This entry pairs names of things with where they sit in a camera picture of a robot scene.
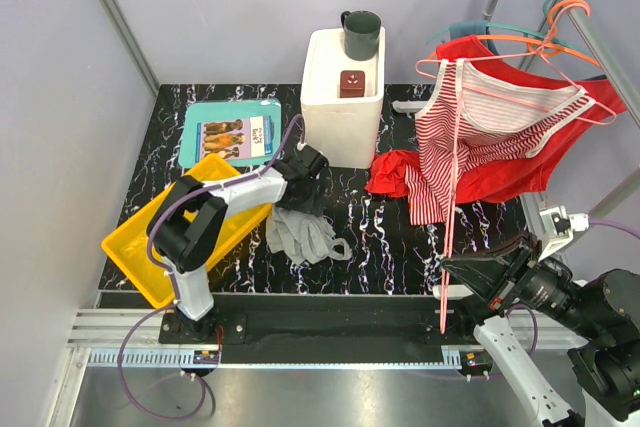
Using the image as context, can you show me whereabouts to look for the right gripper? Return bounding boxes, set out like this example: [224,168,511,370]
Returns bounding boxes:
[440,227,606,338]

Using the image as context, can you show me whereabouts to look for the grey tank top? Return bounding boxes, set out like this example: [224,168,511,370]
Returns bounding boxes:
[265,207,352,265]

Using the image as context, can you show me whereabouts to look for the pink wire hanger front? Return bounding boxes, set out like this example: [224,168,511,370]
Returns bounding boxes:
[439,86,463,334]

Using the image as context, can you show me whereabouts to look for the pink wire hanger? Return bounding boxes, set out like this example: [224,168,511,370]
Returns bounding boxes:
[415,35,617,125]
[439,86,463,334]

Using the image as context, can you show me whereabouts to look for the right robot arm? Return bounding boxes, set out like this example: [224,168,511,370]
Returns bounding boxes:
[442,232,639,426]

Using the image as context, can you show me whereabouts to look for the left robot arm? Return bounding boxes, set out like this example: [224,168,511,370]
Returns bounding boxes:
[147,144,329,343]

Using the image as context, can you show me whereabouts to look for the red white striped tank top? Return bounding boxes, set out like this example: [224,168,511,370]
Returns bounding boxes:
[405,58,594,225]

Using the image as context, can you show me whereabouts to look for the orange plastic hanger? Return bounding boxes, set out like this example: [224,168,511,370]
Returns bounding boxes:
[477,0,600,67]

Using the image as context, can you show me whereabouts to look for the teal plastic hanger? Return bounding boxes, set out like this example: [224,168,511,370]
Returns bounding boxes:
[426,0,564,44]

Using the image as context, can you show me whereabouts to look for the white rack foot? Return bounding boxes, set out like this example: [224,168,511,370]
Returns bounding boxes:
[432,284,473,299]

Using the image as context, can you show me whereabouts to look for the white foam box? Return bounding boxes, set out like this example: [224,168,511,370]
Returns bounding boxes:
[300,28,386,169]

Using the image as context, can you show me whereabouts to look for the dog picture book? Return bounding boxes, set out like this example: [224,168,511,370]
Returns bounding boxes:
[194,116,274,161]

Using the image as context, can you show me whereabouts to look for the crumpled red cloth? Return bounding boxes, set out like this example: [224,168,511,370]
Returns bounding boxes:
[365,149,420,198]

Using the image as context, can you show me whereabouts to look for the brown square box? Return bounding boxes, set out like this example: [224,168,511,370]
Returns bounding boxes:
[339,70,366,98]

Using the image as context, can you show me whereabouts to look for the teal tray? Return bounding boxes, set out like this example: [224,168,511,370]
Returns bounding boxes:
[178,99,282,169]

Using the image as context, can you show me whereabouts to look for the dark green mug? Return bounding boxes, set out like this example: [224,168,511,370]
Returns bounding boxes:
[340,11,382,61]

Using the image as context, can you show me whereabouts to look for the metal clothes rack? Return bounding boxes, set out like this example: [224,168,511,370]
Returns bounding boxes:
[482,0,639,219]

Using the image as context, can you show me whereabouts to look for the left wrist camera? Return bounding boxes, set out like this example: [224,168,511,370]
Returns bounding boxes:
[287,145,329,179]

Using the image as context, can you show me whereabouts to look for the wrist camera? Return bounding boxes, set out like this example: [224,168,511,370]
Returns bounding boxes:
[539,205,589,261]
[287,145,329,179]

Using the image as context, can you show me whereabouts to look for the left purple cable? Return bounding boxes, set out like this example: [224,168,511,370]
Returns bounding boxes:
[118,114,307,418]

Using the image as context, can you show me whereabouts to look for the purple cable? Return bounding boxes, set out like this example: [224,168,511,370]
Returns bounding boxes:
[587,216,640,239]
[118,114,307,418]

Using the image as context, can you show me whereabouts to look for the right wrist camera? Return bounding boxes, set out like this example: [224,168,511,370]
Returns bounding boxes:
[539,205,589,261]

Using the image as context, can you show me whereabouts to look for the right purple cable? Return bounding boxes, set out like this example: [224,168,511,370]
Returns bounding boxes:
[587,216,640,239]

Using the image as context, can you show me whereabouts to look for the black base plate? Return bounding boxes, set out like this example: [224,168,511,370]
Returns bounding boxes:
[159,293,480,368]

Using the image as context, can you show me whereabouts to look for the pink wire hanger rear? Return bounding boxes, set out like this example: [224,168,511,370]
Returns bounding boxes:
[415,35,617,125]

